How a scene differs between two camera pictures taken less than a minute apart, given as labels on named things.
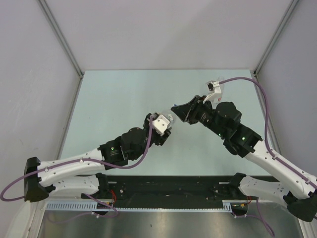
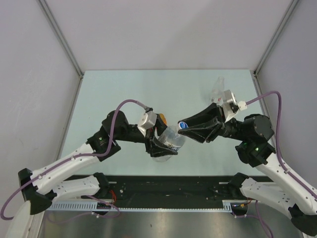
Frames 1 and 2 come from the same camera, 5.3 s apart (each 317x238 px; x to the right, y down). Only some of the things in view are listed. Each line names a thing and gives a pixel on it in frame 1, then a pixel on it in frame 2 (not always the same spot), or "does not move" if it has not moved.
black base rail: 166,191 does not move
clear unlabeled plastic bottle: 223,88 does not move
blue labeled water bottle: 170,118 -> 171,136
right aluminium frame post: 291,7 does not move
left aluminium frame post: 62,37 does not move
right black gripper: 194,106 -> 200,133
